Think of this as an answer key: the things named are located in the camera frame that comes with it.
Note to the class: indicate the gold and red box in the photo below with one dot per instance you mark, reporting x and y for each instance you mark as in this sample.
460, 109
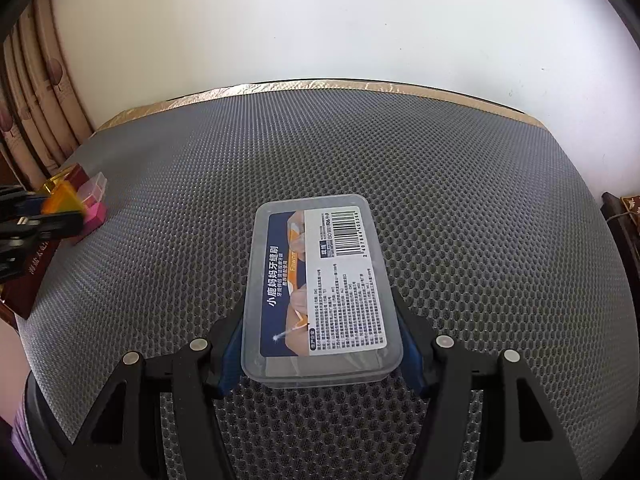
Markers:
35, 280

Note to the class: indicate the clear bottle pink liquid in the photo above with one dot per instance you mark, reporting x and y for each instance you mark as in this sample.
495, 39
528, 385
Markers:
92, 187

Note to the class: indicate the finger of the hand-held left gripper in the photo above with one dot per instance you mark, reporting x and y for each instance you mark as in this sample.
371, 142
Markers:
50, 225
32, 202

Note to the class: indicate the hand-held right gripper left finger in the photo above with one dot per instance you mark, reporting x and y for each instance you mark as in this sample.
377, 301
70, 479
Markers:
231, 355

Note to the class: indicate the gold tablecloth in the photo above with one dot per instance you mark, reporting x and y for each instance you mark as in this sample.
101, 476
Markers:
300, 86

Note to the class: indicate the grey mesh mat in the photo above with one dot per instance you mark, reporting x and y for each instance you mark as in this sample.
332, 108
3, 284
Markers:
350, 160

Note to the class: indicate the pink box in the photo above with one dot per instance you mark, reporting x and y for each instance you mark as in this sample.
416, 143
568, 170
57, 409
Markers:
95, 217

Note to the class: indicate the orange yellow cube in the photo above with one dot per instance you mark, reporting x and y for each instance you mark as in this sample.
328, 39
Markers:
62, 200

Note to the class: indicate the beige patterned curtain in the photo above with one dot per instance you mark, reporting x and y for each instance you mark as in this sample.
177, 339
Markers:
45, 100

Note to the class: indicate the clear plastic box blue label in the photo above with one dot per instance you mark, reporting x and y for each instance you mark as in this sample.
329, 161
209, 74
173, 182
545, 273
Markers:
320, 285

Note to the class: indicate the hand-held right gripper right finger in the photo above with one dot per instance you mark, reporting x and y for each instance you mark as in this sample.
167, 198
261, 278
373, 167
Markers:
412, 355

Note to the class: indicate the purple clothing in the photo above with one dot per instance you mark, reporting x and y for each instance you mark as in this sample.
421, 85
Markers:
22, 425

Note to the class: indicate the brown cube box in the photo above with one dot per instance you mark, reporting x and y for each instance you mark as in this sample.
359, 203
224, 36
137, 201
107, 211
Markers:
76, 176

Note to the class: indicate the dark wooden cabinet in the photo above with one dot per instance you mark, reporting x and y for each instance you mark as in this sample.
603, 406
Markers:
622, 240

